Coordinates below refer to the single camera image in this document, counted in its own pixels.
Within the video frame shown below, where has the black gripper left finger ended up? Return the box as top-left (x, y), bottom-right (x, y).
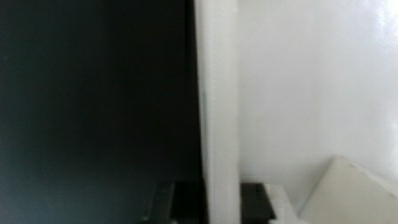
top-left (141, 181), bottom-right (208, 224)

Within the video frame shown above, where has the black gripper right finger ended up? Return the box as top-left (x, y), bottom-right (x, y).
top-left (240, 183), bottom-right (276, 224)

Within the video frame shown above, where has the white square table top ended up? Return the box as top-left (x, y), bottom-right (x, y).
top-left (194, 0), bottom-right (398, 224)

